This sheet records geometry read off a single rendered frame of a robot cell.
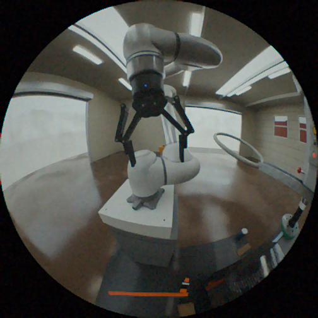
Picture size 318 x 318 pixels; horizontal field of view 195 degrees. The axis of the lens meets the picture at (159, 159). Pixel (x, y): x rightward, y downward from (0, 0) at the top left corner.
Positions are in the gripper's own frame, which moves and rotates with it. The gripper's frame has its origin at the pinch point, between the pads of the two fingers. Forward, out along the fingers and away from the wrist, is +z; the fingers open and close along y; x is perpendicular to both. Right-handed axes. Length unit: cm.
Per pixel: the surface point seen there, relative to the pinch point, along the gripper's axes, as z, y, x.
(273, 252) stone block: 38, -54, 41
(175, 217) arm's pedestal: 42.2, -5.4, -6.5
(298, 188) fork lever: 12, -68, 23
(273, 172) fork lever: 14, -63, 2
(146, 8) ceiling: -271, -7, -88
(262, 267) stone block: 43, -47, 45
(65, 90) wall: -207, 324, -225
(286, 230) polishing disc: 31, -64, 35
